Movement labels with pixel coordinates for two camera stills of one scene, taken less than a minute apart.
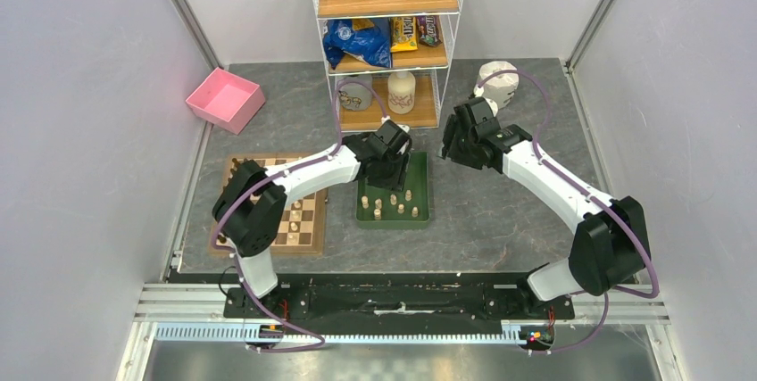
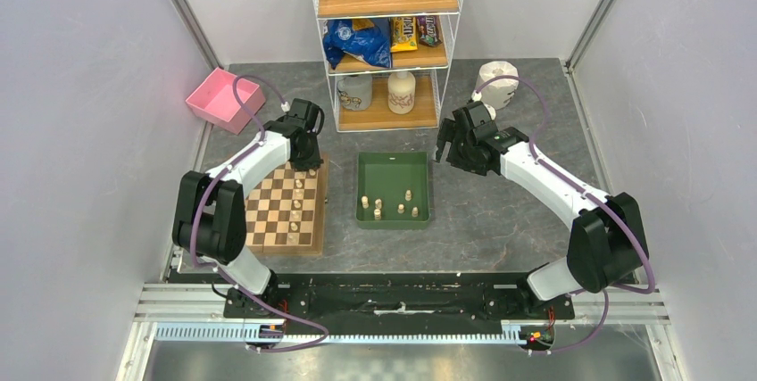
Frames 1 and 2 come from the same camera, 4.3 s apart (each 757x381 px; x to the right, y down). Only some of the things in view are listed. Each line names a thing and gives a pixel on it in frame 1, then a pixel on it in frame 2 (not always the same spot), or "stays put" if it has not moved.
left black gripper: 395,183 to 314,161
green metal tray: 385,209 stays put
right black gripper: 455,130 stays put
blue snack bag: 370,45 stays put
